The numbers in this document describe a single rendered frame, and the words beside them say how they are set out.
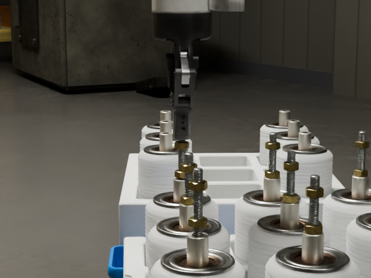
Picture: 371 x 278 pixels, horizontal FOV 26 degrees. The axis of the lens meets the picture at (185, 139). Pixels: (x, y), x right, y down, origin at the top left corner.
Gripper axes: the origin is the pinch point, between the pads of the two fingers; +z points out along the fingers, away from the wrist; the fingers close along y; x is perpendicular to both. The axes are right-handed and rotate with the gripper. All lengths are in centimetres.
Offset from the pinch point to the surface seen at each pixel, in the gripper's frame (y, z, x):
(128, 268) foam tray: 5.5, 17.3, -7.1
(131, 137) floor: -176, 34, -4
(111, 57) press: -292, 16, -12
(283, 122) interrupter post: -53, 9, 24
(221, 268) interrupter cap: 26.7, 10.0, 1.8
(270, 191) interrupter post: 1.3, 8.9, 11.4
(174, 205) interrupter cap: 3.5, 9.8, -1.3
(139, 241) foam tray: -5.3, 17.3, -5.4
